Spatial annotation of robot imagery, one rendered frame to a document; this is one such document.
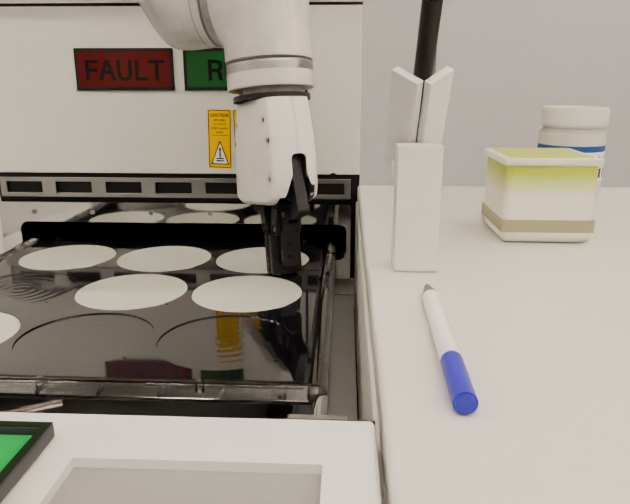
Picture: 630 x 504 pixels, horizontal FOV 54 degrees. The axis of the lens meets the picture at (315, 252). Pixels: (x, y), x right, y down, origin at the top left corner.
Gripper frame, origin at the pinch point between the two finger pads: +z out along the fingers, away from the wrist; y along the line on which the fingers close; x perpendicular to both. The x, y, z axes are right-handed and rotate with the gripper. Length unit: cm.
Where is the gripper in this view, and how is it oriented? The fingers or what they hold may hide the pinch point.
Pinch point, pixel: (283, 253)
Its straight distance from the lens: 62.5
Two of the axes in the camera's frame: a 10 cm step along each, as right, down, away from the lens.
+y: 4.6, 1.0, -8.8
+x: 8.8, -1.3, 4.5
